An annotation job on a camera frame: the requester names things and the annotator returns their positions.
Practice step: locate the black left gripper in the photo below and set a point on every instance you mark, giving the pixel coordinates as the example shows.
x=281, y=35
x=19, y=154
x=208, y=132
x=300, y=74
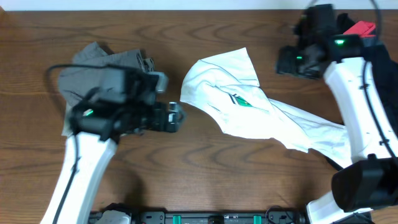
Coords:
x=170, y=117

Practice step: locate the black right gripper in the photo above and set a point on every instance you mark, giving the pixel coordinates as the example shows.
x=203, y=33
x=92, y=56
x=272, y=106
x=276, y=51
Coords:
x=283, y=64

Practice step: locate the white printed t-shirt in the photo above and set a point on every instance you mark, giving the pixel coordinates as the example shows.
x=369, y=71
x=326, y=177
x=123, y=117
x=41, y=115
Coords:
x=226, y=87

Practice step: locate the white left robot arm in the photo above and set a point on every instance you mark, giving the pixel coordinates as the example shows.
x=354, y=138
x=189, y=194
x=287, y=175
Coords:
x=97, y=126

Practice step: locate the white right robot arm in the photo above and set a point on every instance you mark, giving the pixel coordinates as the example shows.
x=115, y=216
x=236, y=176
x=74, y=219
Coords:
x=348, y=65

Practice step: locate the black garment with red collar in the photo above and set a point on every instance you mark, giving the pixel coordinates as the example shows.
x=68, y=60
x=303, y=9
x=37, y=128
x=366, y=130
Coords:
x=384, y=69

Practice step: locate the grey folded garment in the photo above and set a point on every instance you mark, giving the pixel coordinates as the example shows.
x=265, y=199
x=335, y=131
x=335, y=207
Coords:
x=75, y=82

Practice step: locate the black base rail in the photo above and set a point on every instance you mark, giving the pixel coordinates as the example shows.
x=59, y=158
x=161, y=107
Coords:
x=119, y=213

